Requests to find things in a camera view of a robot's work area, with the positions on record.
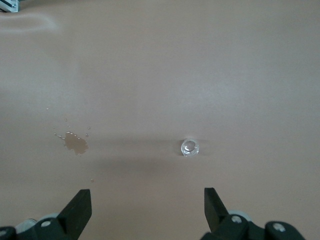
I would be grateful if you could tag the brown liquid puddle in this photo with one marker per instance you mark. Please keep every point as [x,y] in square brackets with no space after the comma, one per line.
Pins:
[76,145]

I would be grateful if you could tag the grey metal edge bracket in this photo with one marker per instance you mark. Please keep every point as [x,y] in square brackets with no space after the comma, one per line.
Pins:
[11,5]

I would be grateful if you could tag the brown table mat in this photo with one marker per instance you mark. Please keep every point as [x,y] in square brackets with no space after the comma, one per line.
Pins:
[175,62]

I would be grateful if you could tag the clear glass measuring cup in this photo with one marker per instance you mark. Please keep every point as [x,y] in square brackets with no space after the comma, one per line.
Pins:
[190,147]

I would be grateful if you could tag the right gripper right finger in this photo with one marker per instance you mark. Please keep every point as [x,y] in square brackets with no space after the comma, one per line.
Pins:
[213,210]

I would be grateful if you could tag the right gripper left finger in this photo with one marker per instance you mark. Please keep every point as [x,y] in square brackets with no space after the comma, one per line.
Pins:
[77,210]

